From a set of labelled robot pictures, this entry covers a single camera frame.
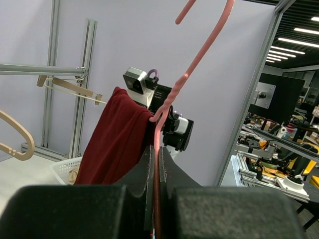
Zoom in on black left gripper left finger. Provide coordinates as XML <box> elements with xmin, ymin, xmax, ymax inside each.
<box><xmin>0</xmin><ymin>146</ymin><xmax>154</xmax><ymax>239</ymax></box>

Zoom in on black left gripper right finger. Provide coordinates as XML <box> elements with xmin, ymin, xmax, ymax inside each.
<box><xmin>159</xmin><ymin>147</ymin><xmax>306</xmax><ymax>239</ymax></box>

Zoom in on beige t shirt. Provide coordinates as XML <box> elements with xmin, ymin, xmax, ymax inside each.
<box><xmin>68</xmin><ymin>165</ymin><xmax>79</xmax><ymax>185</ymax></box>

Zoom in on dark maroon t shirt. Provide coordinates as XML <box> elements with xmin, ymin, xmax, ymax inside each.
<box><xmin>75</xmin><ymin>87</ymin><xmax>156</xmax><ymax>185</ymax></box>

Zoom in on pink wire hanger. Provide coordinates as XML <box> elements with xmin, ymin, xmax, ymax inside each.
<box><xmin>150</xmin><ymin>0</ymin><xmax>235</xmax><ymax>239</ymax></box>

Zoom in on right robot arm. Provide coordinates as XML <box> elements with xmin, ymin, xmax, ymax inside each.
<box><xmin>149</xmin><ymin>85</ymin><xmax>194</xmax><ymax>159</ymax></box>

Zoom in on wooden clip hanger right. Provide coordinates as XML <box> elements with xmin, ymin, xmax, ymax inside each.
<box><xmin>36</xmin><ymin>75</ymin><xmax>106</xmax><ymax>105</ymax></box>

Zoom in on white plastic laundry basket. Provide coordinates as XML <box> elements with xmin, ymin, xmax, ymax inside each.
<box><xmin>50</xmin><ymin>156</ymin><xmax>82</xmax><ymax>185</ymax></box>

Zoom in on cluttered workshop benches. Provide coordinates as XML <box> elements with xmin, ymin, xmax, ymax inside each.
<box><xmin>231</xmin><ymin>74</ymin><xmax>319</xmax><ymax>229</ymax></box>

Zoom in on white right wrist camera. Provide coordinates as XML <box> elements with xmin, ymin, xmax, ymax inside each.
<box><xmin>123</xmin><ymin>67</ymin><xmax>155</xmax><ymax>109</ymax></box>

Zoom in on aluminium frame posts right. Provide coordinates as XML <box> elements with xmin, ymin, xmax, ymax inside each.
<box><xmin>41</xmin><ymin>0</ymin><xmax>98</xmax><ymax>160</ymax></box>

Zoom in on metal clothes rail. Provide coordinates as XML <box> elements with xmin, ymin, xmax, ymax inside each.
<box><xmin>0</xmin><ymin>64</ymin><xmax>87</xmax><ymax>76</ymax></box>

